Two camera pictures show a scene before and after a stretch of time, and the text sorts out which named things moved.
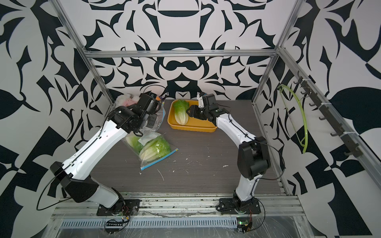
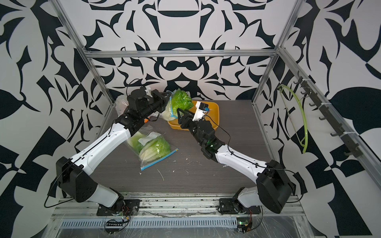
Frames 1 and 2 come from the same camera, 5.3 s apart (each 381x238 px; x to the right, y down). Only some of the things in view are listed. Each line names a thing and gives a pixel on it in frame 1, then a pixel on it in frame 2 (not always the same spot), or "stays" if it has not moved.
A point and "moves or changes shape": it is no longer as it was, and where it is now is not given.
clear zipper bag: [152, 147] stays
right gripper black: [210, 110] → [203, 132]
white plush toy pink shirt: [126, 99] stays
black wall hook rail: [353, 149] stays
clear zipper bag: [160, 116] → [179, 99]
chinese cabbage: [158, 148] stays
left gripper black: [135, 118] → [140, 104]
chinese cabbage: [181, 116] moves or changes shape
